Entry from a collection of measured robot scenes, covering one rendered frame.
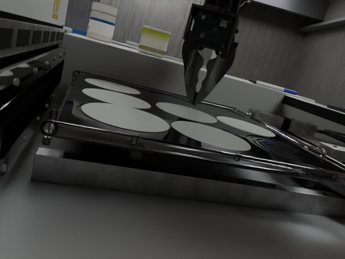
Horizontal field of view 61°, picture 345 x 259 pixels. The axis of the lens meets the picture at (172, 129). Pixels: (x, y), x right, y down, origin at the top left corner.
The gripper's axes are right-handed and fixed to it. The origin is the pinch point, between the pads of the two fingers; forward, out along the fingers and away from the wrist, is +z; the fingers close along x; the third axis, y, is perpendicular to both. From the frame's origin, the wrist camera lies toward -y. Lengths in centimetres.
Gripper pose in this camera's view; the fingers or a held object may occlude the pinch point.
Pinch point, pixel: (195, 97)
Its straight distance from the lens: 53.1
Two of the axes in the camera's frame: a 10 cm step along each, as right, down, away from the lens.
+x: 9.4, 3.0, -1.6
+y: -2.2, 1.8, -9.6
